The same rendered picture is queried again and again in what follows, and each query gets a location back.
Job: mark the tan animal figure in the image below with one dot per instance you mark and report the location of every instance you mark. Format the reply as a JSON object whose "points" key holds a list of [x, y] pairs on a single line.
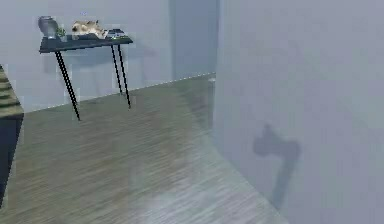
{"points": [[87, 28]]}

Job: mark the black thin-legged table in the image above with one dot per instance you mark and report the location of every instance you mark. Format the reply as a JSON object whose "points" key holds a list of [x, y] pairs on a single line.
{"points": [[83, 43]]}

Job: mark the dark cabinet with striped top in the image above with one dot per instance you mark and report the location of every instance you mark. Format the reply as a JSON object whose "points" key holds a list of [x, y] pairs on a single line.
{"points": [[7, 133]]}

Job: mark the grey glass vase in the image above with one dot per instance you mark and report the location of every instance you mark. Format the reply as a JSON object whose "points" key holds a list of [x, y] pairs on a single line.
{"points": [[47, 25]]}

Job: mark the small green plant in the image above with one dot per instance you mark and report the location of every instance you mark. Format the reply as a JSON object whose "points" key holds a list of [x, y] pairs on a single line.
{"points": [[61, 33]]}

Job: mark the dark flat box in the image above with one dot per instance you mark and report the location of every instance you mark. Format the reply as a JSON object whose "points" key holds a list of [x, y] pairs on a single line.
{"points": [[116, 33]]}

